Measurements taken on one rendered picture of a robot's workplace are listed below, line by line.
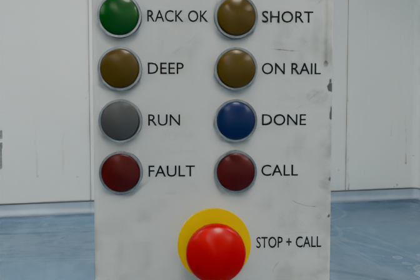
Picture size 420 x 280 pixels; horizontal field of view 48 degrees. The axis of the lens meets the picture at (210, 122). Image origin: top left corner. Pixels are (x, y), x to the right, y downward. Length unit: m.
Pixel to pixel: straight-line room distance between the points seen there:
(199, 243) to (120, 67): 0.13
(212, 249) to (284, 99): 0.11
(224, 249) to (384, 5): 4.64
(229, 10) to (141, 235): 0.17
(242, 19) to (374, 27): 4.50
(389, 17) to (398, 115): 0.94
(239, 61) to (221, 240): 0.12
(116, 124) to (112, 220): 0.07
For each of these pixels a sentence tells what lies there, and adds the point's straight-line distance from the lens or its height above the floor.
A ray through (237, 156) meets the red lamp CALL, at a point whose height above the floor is 0.95.
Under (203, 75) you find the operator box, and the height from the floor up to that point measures 1.00.
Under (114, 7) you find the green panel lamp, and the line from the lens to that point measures 0.33.
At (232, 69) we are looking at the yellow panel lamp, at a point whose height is 1.01.
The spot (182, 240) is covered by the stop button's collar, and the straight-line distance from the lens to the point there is 0.34.
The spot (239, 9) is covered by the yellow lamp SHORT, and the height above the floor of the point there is 1.05.
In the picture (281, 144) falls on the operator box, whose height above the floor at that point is 0.95.
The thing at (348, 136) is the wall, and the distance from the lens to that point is 4.67.
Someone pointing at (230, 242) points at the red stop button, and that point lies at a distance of 0.32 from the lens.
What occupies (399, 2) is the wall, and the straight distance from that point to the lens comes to 4.99.
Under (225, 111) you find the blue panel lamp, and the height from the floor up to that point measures 0.98.
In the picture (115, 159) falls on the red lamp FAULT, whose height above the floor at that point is 0.95.
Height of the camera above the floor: 0.99
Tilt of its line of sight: 3 degrees down
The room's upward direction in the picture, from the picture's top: straight up
